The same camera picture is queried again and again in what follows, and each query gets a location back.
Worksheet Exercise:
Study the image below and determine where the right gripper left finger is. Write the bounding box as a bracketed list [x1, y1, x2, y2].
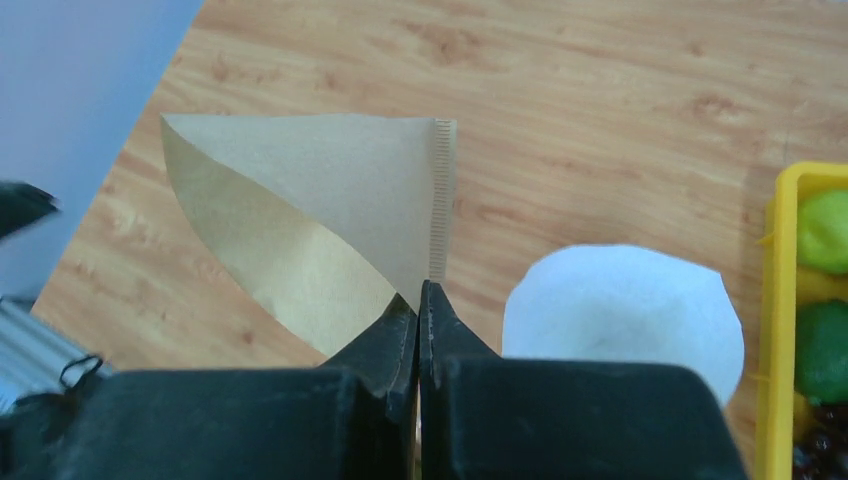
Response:
[1, 297, 418, 479]

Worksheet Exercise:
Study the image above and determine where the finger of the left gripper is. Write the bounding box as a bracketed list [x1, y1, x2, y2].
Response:
[1, 180, 59, 238]

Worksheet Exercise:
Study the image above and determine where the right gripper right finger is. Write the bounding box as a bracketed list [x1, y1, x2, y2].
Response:
[419, 281, 747, 479]

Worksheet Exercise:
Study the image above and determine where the white paper coffee filter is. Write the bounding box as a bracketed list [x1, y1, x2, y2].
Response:
[502, 244, 745, 406]

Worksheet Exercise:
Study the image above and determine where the brown paper coffee filter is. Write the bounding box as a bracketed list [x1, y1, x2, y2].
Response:
[161, 113, 457, 356]

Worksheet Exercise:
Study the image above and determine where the yellow plastic tray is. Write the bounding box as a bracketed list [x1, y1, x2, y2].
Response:
[753, 162, 847, 479]

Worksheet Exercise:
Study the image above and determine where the dark grape bunch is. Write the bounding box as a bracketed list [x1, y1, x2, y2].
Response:
[792, 403, 847, 480]

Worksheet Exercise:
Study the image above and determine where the green lime lower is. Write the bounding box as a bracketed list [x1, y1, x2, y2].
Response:
[794, 300, 847, 404]

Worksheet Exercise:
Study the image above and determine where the green lime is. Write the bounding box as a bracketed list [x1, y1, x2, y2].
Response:
[797, 189, 847, 275]
[794, 300, 847, 404]

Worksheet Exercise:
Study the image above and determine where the green lime upper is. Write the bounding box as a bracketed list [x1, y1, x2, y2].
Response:
[797, 189, 847, 275]

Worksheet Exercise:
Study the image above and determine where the aluminium frame post left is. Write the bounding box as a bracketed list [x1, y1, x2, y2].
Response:
[1, 297, 114, 415]

